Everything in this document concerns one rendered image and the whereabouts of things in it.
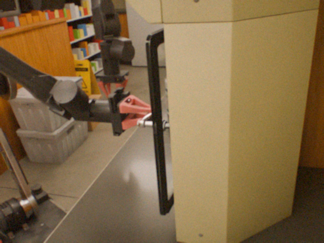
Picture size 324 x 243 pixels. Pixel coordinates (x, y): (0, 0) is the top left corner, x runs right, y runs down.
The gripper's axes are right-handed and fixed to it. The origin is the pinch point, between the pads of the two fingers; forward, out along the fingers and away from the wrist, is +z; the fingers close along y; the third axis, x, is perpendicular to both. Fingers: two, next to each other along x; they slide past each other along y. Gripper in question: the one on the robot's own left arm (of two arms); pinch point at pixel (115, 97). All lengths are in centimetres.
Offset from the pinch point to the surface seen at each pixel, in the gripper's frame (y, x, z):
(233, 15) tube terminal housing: 44, -46, -33
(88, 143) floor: -112, 152, 112
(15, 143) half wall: -161, 110, 94
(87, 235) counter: 13, -49, 16
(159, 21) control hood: 33, -46, -32
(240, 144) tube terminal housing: 46, -44, -10
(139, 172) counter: 15.8, -21.4, 15.6
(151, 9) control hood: 31, -46, -34
